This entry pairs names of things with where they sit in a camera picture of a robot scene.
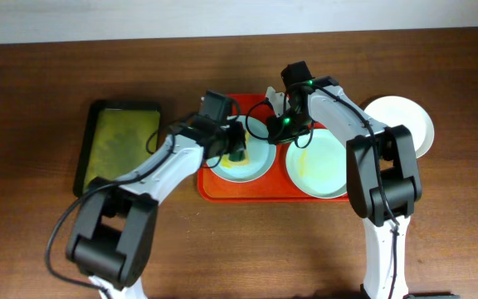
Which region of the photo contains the green and yellow sponge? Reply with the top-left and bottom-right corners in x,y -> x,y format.
228,151 -> 246,163

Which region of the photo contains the light blue plate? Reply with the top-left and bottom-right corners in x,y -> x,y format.
211,115 -> 276,183

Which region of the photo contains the white plate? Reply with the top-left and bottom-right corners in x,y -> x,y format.
364,96 -> 435,159

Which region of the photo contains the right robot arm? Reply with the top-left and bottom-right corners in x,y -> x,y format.
267,61 -> 422,298

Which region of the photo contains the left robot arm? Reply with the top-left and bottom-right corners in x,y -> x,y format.
66,91 -> 246,298

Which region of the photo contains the red plastic tray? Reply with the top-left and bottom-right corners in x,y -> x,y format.
198,94 -> 348,203

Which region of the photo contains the black tray with yellow liquid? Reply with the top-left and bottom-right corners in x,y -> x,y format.
72,99 -> 160,197

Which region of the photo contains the light green plate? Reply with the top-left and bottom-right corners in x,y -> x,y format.
285,129 -> 347,199

